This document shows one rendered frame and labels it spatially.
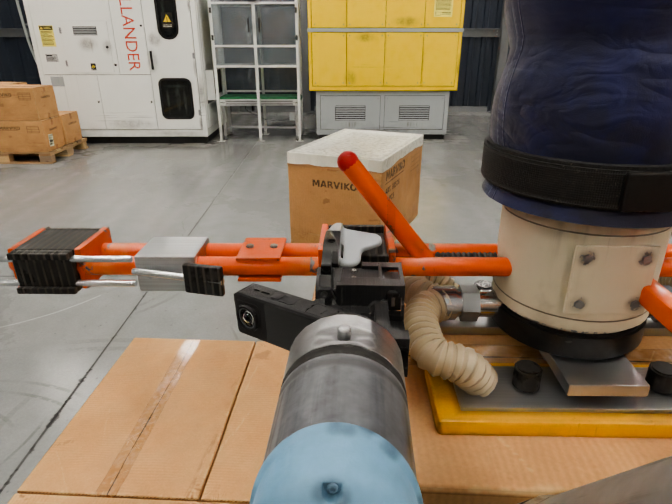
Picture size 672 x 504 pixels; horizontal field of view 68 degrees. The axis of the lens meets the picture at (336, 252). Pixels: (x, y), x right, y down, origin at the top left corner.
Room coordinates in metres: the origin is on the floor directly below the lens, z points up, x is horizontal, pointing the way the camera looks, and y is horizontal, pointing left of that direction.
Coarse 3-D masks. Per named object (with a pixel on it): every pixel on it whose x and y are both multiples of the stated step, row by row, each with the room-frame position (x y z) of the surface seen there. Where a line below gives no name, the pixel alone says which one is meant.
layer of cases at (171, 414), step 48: (144, 384) 1.13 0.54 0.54; (192, 384) 1.13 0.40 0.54; (240, 384) 1.14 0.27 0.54; (96, 432) 0.94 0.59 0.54; (144, 432) 0.94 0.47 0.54; (192, 432) 0.94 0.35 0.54; (240, 432) 0.94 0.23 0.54; (48, 480) 0.80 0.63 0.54; (96, 480) 0.80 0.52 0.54; (144, 480) 0.80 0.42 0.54; (192, 480) 0.80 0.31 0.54; (240, 480) 0.80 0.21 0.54
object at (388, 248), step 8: (368, 232) 0.57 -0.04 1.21; (376, 232) 0.57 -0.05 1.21; (384, 232) 0.56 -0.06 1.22; (320, 240) 0.52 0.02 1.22; (384, 240) 0.54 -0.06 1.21; (392, 240) 0.51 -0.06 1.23; (320, 248) 0.49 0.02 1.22; (376, 248) 0.52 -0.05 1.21; (384, 248) 0.52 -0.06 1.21; (392, 248) 0.49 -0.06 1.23; (320, 256) 0.49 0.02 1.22; (368, 256) 0.48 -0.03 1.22; (376, 256) 0.48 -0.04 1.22; (384, 256) 0.48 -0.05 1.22; (392, 256) 0.49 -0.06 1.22; (320, 264) 0.49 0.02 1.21; (360, 264) 0.48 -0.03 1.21
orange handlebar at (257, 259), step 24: (264, 240) 0.55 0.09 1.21; (96, 264) 0.51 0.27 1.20; (120, 264) 0.51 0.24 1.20; (216, 264) 0.51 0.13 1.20; (240, 264) 0.50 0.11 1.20; (264, 264) 0.50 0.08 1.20; (288, 264) 0.50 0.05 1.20; (312, 264) 0.50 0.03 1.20; (408, 264) 0.50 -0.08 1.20; (432, 264) 0.50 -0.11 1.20; (456, 264) 0.50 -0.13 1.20; (480, 264) 0.50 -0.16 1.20; (504, 264) 0.50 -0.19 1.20; (648, 288) 0.43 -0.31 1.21
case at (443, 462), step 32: (480, 352) 0.52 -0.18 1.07; (512, 352) 0.52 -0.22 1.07; (640, 352) 0.52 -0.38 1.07; (416, 384) 0.46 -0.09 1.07; (416, 416) 0.41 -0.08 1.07; (416, 448) 0.37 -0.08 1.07; (448, 448) 0.37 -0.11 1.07; (480, 448) 0.37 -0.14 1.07; (512, 448) 0.37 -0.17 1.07; (544, 448) 0.36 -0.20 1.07; (576, 448) 0.36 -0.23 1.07; (608, 448) 0.36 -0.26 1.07; (640, 448) 0.36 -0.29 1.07; (448, 480) 0.33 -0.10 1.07; (480, 480) 0.33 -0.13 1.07; (512, 480) 0.33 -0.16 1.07; (544, 480) 0.33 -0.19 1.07; (576, 480) 0.33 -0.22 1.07
